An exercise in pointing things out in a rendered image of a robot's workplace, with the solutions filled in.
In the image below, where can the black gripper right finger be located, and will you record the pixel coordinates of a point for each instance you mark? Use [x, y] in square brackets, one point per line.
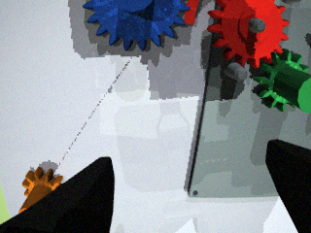
[290, 169]

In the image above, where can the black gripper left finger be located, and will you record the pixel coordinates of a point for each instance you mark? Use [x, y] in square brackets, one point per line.
[83, 204]

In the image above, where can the red curved arrow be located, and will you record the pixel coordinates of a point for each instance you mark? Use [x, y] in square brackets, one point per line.
[189, 17]

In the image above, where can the blue gear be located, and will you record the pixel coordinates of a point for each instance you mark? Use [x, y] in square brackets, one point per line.
[136, 19]

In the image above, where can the green gear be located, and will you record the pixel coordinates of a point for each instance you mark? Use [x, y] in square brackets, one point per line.
[284, 80]

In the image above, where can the brown gear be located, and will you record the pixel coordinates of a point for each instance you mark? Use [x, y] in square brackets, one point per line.
[38, 185]

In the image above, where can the red gear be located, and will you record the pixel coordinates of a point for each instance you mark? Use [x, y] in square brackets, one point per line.
[232, 25]

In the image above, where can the grey board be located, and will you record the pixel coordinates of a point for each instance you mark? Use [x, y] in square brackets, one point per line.
[235, 127]

